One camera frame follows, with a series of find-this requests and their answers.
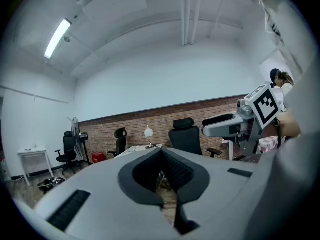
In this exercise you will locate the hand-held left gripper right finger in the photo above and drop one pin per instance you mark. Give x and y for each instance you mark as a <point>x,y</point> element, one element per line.
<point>220,184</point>

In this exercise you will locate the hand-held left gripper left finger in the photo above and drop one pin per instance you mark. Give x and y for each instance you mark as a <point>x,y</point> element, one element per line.
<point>100,184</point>

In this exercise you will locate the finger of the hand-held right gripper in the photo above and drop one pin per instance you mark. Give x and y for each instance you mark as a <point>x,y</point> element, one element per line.
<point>220,119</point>
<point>220,131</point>

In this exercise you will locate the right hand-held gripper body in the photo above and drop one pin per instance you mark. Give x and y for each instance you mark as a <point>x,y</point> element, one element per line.
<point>265,106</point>

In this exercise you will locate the person's right forearm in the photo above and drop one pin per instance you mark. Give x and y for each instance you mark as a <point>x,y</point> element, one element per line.
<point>290,124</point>

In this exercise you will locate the red box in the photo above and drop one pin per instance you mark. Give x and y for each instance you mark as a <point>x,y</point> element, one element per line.
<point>98,157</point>

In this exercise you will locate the black mesh office chair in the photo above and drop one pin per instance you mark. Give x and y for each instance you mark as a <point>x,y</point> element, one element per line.
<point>185,139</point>

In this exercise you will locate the pink checked tablecloth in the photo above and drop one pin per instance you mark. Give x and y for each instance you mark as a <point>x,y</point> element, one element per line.
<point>268,144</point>

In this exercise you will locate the black office chair with headrest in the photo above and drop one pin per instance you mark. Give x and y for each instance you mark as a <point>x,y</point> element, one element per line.
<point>68,149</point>
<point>120,141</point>

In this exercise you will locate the black standing fan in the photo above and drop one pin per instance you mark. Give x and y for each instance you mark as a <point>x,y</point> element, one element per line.
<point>75,134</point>

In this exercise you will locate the gold desk lamp white shade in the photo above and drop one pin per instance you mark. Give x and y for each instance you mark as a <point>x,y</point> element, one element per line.
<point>148,132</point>

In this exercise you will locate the small white side table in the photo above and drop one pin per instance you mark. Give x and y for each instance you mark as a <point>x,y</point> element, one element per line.
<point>32,152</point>

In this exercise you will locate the person's beige shirt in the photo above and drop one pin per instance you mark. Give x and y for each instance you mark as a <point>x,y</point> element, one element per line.
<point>282,21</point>

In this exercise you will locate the white ceiling pipes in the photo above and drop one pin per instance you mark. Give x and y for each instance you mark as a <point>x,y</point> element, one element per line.
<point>190,19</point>

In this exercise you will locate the ceiling tube light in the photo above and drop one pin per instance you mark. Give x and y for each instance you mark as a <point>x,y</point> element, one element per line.
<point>57,37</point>

